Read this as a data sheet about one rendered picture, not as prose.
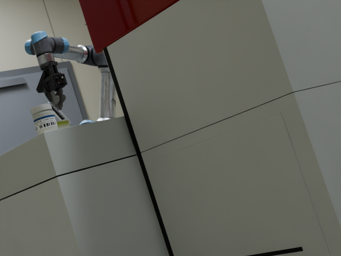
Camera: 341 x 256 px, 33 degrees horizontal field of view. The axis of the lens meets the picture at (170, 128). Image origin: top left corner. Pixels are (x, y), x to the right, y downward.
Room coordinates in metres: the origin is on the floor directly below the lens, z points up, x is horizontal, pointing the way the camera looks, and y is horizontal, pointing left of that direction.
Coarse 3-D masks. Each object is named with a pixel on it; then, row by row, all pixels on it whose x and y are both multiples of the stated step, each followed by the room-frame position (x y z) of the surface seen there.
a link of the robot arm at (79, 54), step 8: (32, 48) 2.71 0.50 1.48; (72, 48) 2.90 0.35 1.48; (80, 48) 2.96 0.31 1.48; (88, 48) 3.00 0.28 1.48; (56, 56) 2.84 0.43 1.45; (64, 56) 2.88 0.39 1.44; (72, 56) 2.92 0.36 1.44; (80, 56) 2.96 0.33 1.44; (88, 56) 3.00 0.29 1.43; (88, 64) 3.04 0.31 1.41
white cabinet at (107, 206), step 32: (128, 160) 2.06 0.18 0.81; (32, 192) 1.96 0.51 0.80; (64, 192) 1.85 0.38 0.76; (96, 192) 1.93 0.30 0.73; (128, 192) 2.02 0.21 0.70; (0, 224) 2.15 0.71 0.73; (32, 224) 2.00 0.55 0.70; (64, 224) 1.87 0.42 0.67; (96, 224) 1.91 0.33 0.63; (128, 224) 1.99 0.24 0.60
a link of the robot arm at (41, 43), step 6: (36, 36) 2.56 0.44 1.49; (42, 36) 2.56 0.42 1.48; (36, 42) 2.55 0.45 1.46; (42, 42) 2.56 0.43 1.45; (48, 42) 2.58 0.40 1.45; (36, 48) 2.56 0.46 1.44; (42, 48) 2.55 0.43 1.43; (48, 48) 2.57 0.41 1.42; (36, 54) 2.57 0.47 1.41; (42, 54) 2.56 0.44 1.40
